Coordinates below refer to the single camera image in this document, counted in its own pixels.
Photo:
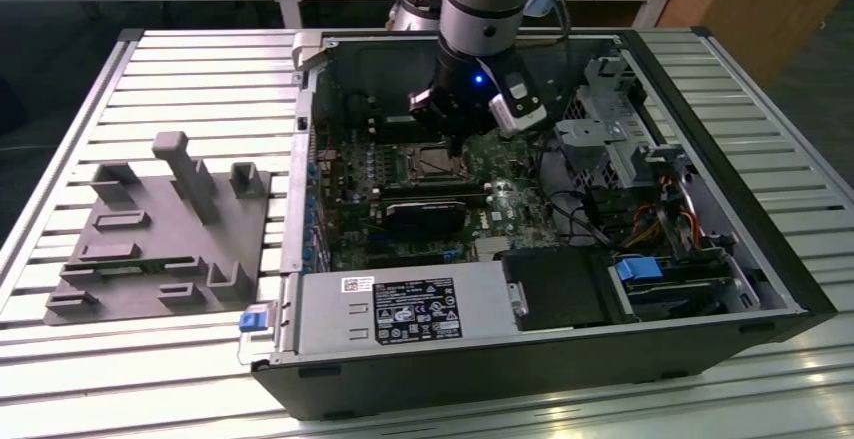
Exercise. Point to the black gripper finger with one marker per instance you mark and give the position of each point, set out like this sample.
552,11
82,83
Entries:
458,146

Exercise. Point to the silver square CPU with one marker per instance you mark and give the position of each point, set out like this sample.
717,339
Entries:
434,163

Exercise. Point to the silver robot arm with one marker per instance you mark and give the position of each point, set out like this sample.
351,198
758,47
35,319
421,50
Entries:
481,9

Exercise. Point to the CPU socket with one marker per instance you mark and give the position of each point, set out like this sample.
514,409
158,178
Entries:
430,179

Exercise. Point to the long black expansion slot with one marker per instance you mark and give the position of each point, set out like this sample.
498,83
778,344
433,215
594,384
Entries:
434,193

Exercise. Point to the RAM slot with white clips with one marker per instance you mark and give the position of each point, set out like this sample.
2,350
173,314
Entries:
394,130

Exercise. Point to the green motherboard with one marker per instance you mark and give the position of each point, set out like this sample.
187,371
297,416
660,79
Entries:
514,209

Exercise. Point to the black graphics card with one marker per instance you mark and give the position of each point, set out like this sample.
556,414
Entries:
427,221

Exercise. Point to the small silver heatsink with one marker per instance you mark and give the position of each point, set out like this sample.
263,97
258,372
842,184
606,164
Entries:
491,249

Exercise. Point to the silver metal drive cage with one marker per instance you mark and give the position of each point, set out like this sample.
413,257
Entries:
601,134

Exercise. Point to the black plastic shroud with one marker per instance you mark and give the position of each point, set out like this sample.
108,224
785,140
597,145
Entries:
561,289

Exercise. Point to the blue disk carrier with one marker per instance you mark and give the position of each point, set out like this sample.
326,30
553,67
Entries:
637,270

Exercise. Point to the grey power supply unit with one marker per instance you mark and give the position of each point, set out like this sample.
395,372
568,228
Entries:
327,309

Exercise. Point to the black disk drive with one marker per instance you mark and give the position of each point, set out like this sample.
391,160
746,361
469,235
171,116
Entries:
681,294

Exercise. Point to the blue case latch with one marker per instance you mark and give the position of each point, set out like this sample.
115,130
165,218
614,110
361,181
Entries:
253,321

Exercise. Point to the black open PC case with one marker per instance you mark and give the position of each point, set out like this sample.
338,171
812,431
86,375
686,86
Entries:
467,384

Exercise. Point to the grey plastic parts rack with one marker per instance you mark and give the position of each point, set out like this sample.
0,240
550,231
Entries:
167,259

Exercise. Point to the brown wooden cabinet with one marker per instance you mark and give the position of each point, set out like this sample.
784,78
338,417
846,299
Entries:
768,9

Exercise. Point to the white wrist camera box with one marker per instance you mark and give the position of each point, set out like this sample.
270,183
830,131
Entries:
521,106

